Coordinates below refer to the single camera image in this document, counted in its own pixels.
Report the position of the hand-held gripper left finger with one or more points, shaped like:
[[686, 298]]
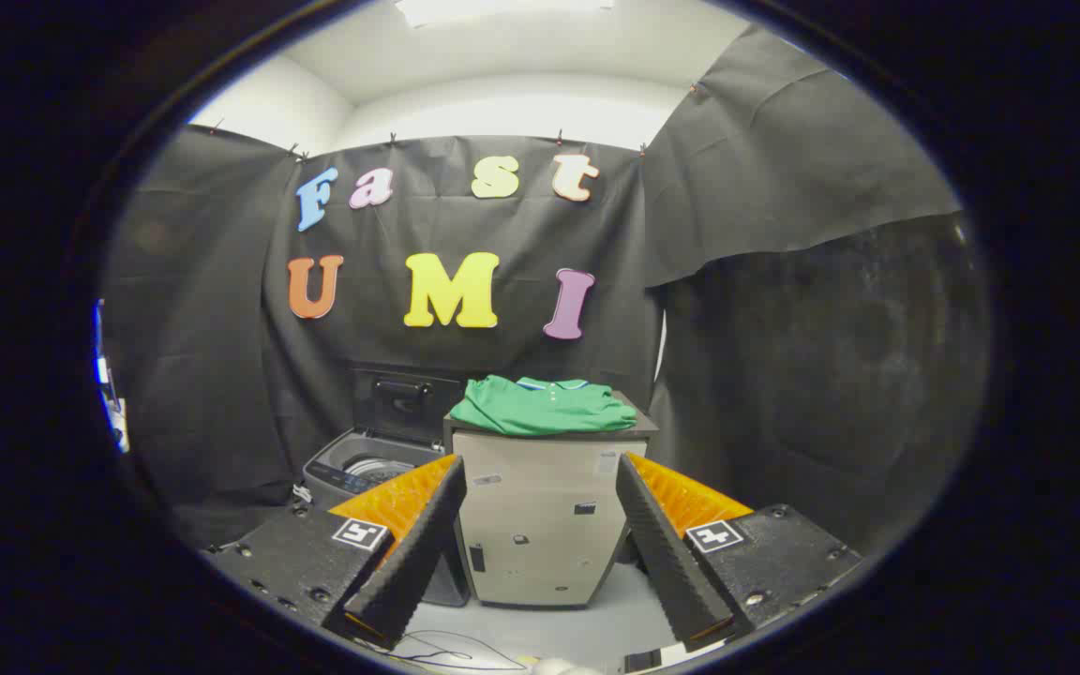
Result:
[[418, 553]]

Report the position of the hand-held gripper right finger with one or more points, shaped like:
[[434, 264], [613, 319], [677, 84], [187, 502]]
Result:
[[667, 553]]

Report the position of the grey washing machine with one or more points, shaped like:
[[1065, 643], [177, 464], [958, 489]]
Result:
[[334, 469]]

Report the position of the green polo shirt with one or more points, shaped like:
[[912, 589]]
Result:
[[540, 412]]

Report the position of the beige cabinet with dark top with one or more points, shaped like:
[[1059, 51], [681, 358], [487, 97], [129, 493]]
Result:
[[540, 525]]

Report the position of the blue and white object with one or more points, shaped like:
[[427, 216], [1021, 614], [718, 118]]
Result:
[[109, 375]]

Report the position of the ceiling light panel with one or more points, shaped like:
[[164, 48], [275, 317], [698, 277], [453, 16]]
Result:
[[502, 9]]

